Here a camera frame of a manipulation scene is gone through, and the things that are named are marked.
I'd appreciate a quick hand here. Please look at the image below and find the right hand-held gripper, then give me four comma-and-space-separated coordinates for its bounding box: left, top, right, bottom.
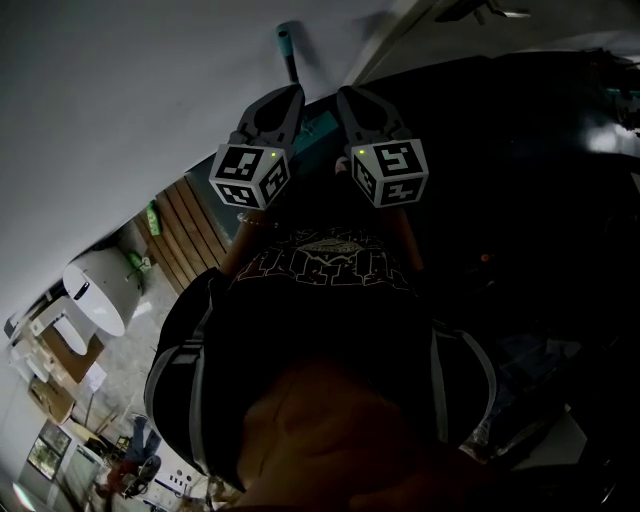
336, 85, 431, 209

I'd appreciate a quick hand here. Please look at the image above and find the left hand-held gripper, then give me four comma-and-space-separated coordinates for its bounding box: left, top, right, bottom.
208, 84, 307, 211

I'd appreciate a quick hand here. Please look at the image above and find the teal handled mop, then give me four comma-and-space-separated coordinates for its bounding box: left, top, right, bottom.
275, 21, 339, 157

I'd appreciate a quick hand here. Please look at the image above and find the person's right forearm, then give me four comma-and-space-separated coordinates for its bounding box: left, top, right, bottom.
379, 203, 426, 272

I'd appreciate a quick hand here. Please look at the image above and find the person's left forearm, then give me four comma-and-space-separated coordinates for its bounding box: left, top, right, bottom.
218, 209, 269, 279

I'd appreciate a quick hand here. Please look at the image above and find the wooden slatted panel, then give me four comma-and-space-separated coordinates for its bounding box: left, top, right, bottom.
133, 173, 236, 297

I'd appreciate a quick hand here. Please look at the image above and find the person's black printed shirt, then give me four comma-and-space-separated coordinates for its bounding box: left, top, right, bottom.
144, 199, 499, 494

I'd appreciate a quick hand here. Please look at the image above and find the white round table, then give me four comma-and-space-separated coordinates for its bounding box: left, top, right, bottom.
61, 246, 147, 338

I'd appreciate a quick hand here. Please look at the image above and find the white small appliance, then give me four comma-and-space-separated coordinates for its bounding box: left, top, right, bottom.
28, 305, 92, 357

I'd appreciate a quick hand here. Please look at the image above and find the brown cardboard box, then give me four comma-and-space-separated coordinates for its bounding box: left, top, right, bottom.
39, 324, 107, 385
27, 375, 76, 426

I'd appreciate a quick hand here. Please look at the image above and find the person's chin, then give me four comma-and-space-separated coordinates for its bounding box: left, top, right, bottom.
234, 357, 481, 512

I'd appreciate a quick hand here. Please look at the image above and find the white paper sheet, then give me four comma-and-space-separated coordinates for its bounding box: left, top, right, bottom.
509, 407, 589, 472

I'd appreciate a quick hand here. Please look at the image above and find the dark framed picture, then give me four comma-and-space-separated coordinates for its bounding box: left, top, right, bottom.
26, 420, 74, 482

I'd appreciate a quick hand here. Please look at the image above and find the white door frame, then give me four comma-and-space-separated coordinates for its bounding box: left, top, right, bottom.
343, 0, 444, 87

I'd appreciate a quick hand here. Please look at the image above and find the beaded wrist bracelet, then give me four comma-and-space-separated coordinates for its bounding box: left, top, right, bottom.
236, 211, 279, 230

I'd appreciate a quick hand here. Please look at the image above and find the grey harness strap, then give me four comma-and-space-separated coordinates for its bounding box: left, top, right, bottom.
143, 299, 214, 479
428, 319, 499, 447

